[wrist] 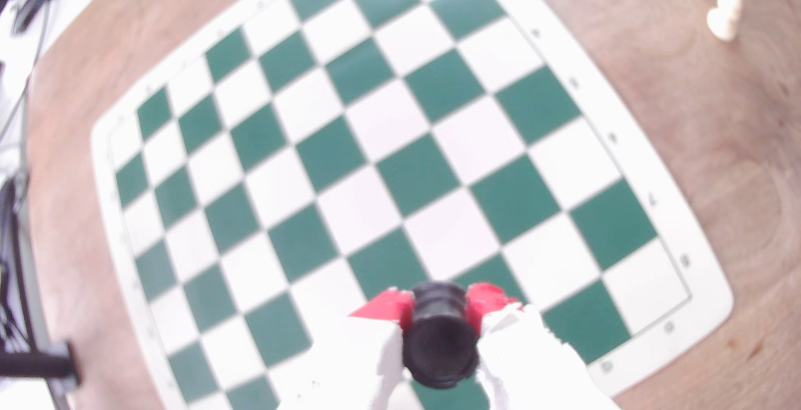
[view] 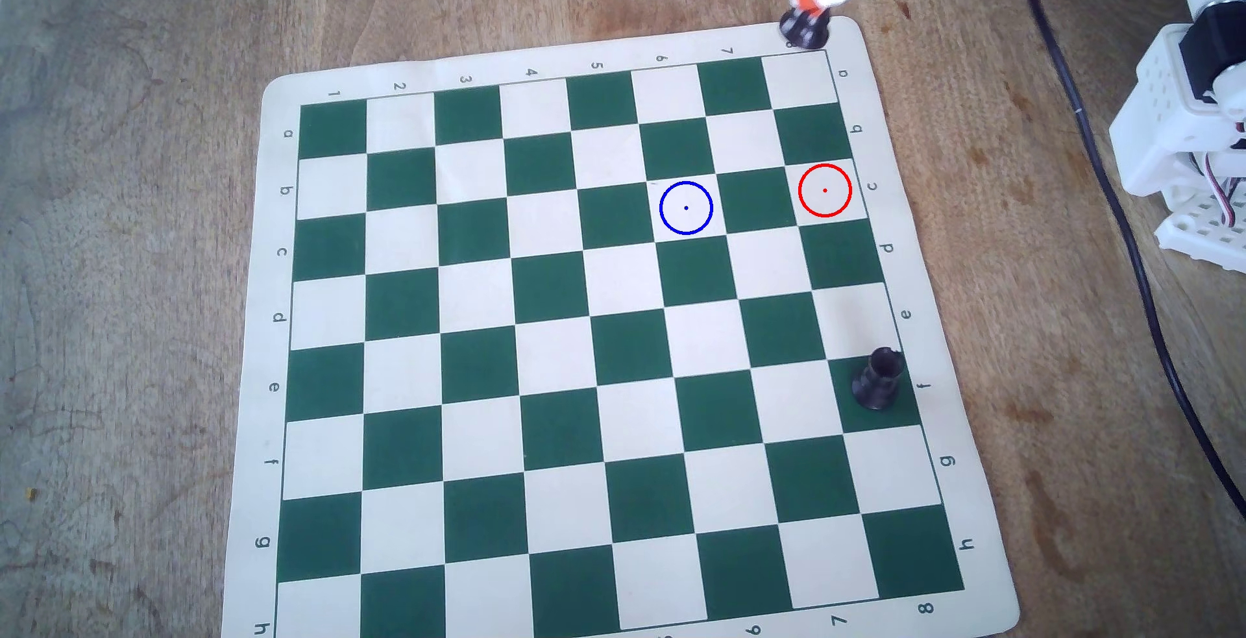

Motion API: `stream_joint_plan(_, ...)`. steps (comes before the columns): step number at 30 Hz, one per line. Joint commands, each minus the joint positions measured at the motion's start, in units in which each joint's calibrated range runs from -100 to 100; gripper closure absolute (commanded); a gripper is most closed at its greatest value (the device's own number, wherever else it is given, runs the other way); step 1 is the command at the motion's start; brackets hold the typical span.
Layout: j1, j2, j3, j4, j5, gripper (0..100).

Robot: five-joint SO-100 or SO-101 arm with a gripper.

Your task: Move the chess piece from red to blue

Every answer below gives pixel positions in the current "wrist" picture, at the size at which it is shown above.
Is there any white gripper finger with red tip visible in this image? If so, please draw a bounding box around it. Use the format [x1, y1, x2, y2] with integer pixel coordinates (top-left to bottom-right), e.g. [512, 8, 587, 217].
[278, 288, 415, 410]
[466, 283, 622, 410]

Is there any black cable bundle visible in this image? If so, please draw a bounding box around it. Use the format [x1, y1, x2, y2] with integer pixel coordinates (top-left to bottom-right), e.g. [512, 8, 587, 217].
[0, 172, 35, 351]

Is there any black chess rook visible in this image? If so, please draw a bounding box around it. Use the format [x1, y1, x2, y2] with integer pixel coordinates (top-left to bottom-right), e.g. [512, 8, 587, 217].
[402, 281, 481, 390]

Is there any black clamp bar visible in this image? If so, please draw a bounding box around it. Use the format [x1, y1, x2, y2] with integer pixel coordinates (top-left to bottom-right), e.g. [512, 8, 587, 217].
[0, 341, 80, 392]

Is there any white chess piece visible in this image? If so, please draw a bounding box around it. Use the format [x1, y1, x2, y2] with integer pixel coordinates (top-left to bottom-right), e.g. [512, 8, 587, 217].
[706, 0, 743, 43]

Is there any green white chess mat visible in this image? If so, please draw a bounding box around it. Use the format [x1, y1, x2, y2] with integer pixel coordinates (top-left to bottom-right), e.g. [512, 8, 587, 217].
[89, 0, 734, 410]

